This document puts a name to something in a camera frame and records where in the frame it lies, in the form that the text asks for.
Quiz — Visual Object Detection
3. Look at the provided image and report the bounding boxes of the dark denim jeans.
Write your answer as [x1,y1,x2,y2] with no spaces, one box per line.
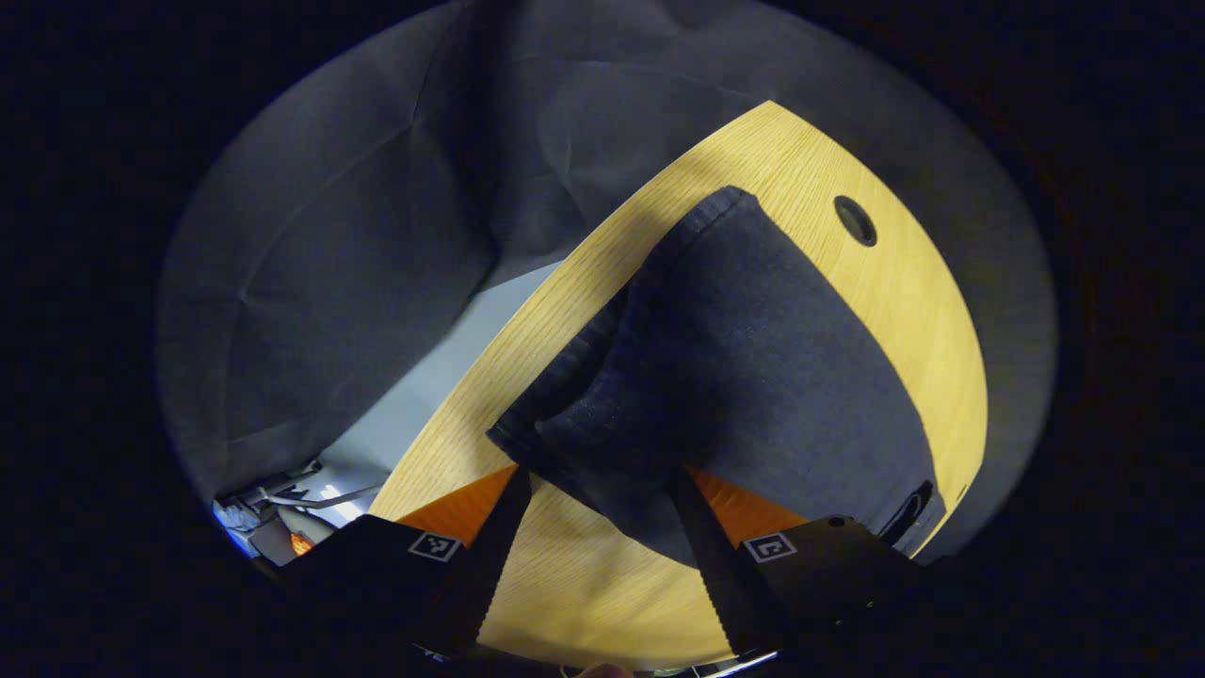
[487,186,947,571]

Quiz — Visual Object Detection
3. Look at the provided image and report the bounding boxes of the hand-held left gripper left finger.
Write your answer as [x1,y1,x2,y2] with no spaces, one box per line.
[273,463,533,660]

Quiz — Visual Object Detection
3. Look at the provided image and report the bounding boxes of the black backdrop cloth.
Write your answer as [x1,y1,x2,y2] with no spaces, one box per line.
[155,0,1060,566]

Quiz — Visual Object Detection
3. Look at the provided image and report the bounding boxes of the grey floor clutter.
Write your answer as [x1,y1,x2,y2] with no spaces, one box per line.
[212,457,387,566]

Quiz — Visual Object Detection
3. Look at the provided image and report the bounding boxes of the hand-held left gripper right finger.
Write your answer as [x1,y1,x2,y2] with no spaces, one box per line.
[670,464,942,660]

